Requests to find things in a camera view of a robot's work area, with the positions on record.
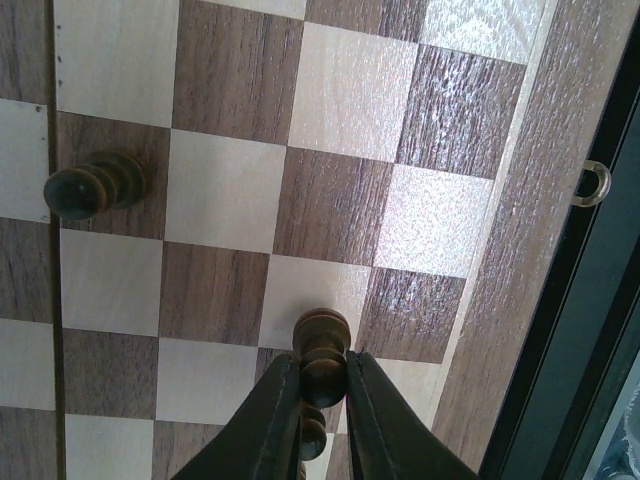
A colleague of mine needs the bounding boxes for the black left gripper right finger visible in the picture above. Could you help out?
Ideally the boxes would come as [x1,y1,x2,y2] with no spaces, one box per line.
[346,350,478,479]

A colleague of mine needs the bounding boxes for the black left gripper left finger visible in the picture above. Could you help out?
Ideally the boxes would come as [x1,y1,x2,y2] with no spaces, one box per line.
[174,354,301,479]

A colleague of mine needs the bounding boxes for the wooden chessboard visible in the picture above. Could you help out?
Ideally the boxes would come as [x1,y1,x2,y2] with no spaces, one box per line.
[1,1,639,479]

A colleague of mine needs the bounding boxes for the dark pawn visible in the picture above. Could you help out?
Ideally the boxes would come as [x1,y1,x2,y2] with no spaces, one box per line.
[292,308,351,409]
[43,150,149,221]
[298,404,327,479]

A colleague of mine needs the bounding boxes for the brass board latch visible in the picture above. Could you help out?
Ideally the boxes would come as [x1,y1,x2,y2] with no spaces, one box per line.
[571,160,612,208]

